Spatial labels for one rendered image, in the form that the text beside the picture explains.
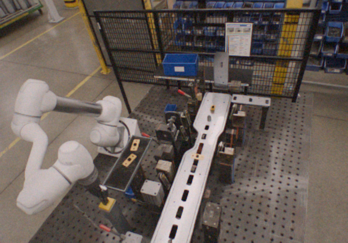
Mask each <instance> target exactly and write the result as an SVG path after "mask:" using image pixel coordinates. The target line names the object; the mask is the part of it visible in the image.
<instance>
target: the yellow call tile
mask: <svg viewBox="0 0 348 243"><path fill-rule="evenodd" d="M108 199H109V202H108V204H107V205H106V206H105V205H103V204H102V202H101V203H100V205H99V208H101V209H104V210H107V211H109V210H110V208H111V206H112V204H113V202H114V199H113V198H109V197H108Z"/></svg>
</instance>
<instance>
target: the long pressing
mask: <svg viewBox="0 0 348 243"><path fill-rule="evenodd" d="M231 98H232V96H231V95H229V94H222V93H212V92H206V93H205V94H204V97H203V99H202V102H201V105H200V108H199V110H198V113H197V116H196V118H195V121H194V123H193V128H194V129H195V130H196V131H197V133H198V136H197V139H196V142H195V145H194V147H193V148H192V149H190V150H188V151H186V152H185V153H184V154H183V157H182V160H181V162H180V165H179V168H178V170H177V173H176V176H175V178H174V181H173V183H172V186H171V189H170V191H169V194H168V197H167V199H166V203H165V205H164V208H163V211H162V213H161V216H160V218H159V221H158V224H157V226H156V229H155V232H154V234H153V237H152V240H151V242H150V243H168V242H167V241H168V240H169V239H170V238H169V235H170V232H171V229H172V226H173V225H177V226H178V229H177V232H176V235H175V238H174V239H171V240H172V243H190V242H191V238H192V234H193V230H194V227H195V223H196V219H197V215H198V212H199V208H200V204H201V200H202V196H203V193H204V190H205V186H206V182H207V178H208V174H209V170H210V166H211V163H212V159H213V155H214V151H215V148H216V143H217V140H218V137H219V136H220V135H221V134H222V133H223V132H224V128H225V124H226V120H227V116H228V112H229V108H230V104H231ZM207 100H208V101H207ZM211 105H216V108H215V110H210V107H211ZM208 115H210V116H211V121H210V122H209V121H207V116H208ZM206 125H208V126H209V129H208V130H204V129H205V126H206ZM203 134H207V136H206V139H205V140H203V139H201V138H202V135H203ZM200 143H203V144H204V146H203V149H202V152H201V155H204V160H199V161H198V165H197V168H196V171H195V173H191V168H192V165H193V162H194V159H193V158H191V155H192V153H195V154H196V153H197V150H198V147H199V144H200ZM189 175H193V176H194V178H193V181H192V184H191V185H187V184H186V183H187V180H188V178H189ZM184 190H189V193H188V197H187V200H186V202H183V201H182V200H181V198H182V195H183V192H184ZM174 201H175V203H174ZM179 206H181V207H184V209H183V213H182V216H181V219H180V220H178V219H176V214H177V211H178V208H179ZM161 239H162V240H161Z"/></svg>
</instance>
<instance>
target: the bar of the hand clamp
mask: <svg viewBox="0 0 348 243"><path fill-rule="evenodd" d="M187 87H189V90H190V93H191V97H192V100H193V101H197V98H196V95H195V91H194V87H196V84H194V85H193V83H190V84H189V85H187Z"/></svg>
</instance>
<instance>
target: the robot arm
mask: <svg viewBox="0 0 348 243"><path fill-rule="evenodd" d="M121 110H122V105H121V101H120V99H118V98H116V97H113V96H106V97H105V98H103V100H102V101H97V102H96V103H93V102H88V101H83V100H79V99H75V98H70V97H66V96H60V95H55V94H54V93H53V92H51V91H50V90H49V87H48V85H47V83H45V82H44V81H41V80H35V79H28V80H27V81H26V82H25V83H24V84H23V85H22V87H21V88H20V90H19V93H18V96H17V100H16V104H15V109H14V114H13V120H12V122H11V128H12V131H13V132H14V133H15V134H16V135H17V136H18V137H19V138H21V139H23V140H26V141H30V142H33V147H32V150H31V153H30V157H29V159H28V162H27V166H26V169H25V182H24V187H23V190H22V191H21V192H20V194H19V196H18V198H17V206H18V207H19V208H20V209H21V210H23V211H24V212H25V213H26V214H28V215H35V214H37V213H39V212H41V211H43V210H45V209H46V208H47V207H49V206H50V205H51V204H52V203H54V202H55V201H56V200H57V199H58V198H59V197H60V196H61V195H62V194H63V193H64V192H65V191H66V190H67V188H68V187H69V186H70V185H71V184H72V183H74V182H75V181H78V182H79V183H80V184H81V185H82V186H84V187H85V188H86V189H87V190H88V191H89V192H90V193H91V194H92V195H93V196H97V198H99V199H100V201H101V202H102V204H103V205H105V206H106V205H107V204H108V202H109V199H108V198H107V197H108V195H109V194H108V190H107V188H108V187H107V186H102V184H101V183H100V177H99V175H98V171H97V169H96V167H95V165H94V164H93V160H92V157H91V156H90V154H89V152H88V151H87V149H86V148H85V147H84V146H83V145H81V144H79V143H78V142H76V141H73V140H72V141H68V142H65V143H63V144H62V145H61V146H60V148H59V151H58V160H57V161H56V163H55V164H54V165H53V166H52V167H50V168H49V169H41V165H42V162H43V160H44V156H45V153H46V149H47V146H48V138H47V135H46V134H45V132H44V131H43V130H42V129H41V127H40V120H41V116H42V114H43V113H47V112H51V111H55V112H63V113H71V114H75V115H83V116H91V117H94V119H95V120H97V123H96V125H95V127H94V128H93V129H92V130H91V132H90V135H89V138H90V141H91V143H92V144H94V145H96V146H99V147H110V149H111V153H114V152H115V148H116V147H119V148H124V130H125V127H124V126H121V127H117V126H118V122H119V119H120V115H121Z"/></svg>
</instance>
